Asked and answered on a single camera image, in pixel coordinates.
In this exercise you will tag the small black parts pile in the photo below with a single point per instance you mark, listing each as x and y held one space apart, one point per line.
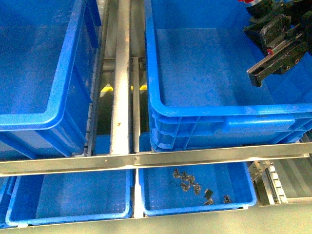
196 187

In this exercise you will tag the lower blue bin left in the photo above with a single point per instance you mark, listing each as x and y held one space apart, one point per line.
70 197

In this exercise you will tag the red button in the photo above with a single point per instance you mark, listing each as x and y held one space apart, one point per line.
250 3

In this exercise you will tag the blue target bin right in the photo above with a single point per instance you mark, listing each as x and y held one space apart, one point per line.
199 93

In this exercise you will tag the blue empty middle bin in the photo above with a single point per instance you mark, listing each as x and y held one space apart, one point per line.
48 53

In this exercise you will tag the lower blue bin with parts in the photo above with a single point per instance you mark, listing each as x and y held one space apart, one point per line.
155 204

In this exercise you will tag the metal roller rack frame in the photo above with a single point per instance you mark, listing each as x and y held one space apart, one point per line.
125 129

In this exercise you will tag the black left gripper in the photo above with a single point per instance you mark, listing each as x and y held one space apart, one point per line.
282 31

